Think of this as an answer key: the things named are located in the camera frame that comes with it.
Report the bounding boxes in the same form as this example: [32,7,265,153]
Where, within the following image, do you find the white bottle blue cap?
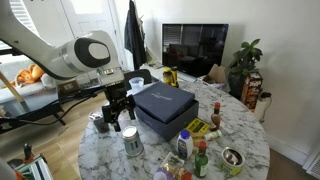
[177,129,193,158]

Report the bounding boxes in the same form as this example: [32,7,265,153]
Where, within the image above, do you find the purple lid jar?
[153,168,169,180]

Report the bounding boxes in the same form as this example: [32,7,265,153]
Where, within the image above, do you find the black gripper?
[102,82,136,132]

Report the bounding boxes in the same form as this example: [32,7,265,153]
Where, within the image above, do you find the orange plush toy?
[10,64,45,87]

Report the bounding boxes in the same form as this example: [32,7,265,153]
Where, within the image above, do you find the white translucent plastic cup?
[129,77,144,94]

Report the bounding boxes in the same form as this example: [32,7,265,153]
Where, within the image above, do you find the black chair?
[124,69,152,90]

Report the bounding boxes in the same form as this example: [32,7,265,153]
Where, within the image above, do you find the yellow packet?
[185,118,210,138]

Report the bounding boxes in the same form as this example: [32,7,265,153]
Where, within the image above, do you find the small lying white bottle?
[204,130,222,141]

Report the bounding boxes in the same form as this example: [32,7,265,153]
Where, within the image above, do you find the green glass bottle red cap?
[194,141,208,178]

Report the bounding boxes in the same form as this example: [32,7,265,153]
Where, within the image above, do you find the yellow lid vitamin bottle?
[163,67,172,85]

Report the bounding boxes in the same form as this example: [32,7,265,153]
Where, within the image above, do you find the orange jenga box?
[241,72,263,112]

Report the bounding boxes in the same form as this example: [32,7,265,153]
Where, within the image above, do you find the brown paper bag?
[203,64,226,84]

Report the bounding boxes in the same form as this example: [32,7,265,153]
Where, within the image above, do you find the green potted plant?
[228,39,263,99]

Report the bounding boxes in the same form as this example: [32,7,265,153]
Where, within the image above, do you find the dark hanging jacket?
[124,0,147,70]

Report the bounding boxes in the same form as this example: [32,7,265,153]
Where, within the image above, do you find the black yellow bottle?
[171,66,179,88]

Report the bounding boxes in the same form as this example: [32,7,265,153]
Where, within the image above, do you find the dark clear plastic cup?
[88,112,109,133]

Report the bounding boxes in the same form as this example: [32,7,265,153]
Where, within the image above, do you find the snack bag on table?
[160,152,184,173]

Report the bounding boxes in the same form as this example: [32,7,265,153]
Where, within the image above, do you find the open green tin can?
[220,147,245,177]

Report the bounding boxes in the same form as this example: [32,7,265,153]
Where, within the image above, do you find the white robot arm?
[0,0,135,132]

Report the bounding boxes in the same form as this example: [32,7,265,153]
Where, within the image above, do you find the navy blue cardboard box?
[134,82,199,141]

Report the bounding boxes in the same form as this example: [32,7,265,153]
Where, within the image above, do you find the black flat screen television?
[162,23,229,77]

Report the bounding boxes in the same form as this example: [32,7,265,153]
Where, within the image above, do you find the hot sauce bottle red cap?
[211,102,221,131]

